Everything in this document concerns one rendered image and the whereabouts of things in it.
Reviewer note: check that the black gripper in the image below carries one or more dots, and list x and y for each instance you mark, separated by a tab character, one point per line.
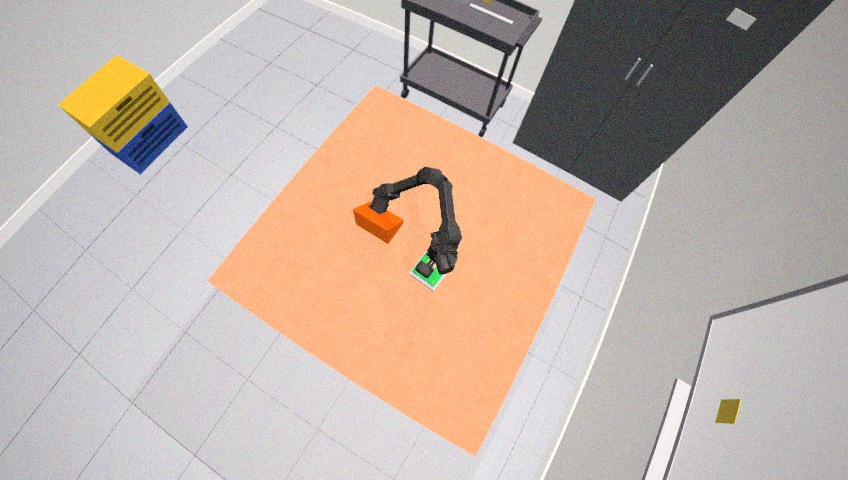
423	268

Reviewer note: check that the green board with square handle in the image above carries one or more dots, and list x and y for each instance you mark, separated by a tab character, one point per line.
434	276

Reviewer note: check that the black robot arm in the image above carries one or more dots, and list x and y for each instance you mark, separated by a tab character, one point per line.
449	231

